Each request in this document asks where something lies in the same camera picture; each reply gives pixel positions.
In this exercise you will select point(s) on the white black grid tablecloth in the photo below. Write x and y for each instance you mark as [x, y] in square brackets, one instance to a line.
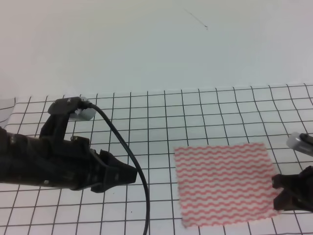
[153, 124]

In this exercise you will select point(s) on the pink white wavy striped towel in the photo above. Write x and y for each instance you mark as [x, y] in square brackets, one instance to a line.
[222, 185]

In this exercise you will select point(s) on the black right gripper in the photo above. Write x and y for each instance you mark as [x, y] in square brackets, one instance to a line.
[302, 186]

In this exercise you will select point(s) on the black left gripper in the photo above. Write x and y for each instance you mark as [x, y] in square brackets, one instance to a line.
[52, 161]

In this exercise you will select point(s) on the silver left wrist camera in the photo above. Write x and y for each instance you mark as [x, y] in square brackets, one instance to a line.
[82, 113]

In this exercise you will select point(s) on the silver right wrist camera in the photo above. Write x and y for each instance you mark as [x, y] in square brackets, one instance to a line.
[301, 142]

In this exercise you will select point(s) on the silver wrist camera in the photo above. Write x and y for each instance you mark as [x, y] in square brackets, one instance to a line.
[82, 113]
[301, 142]

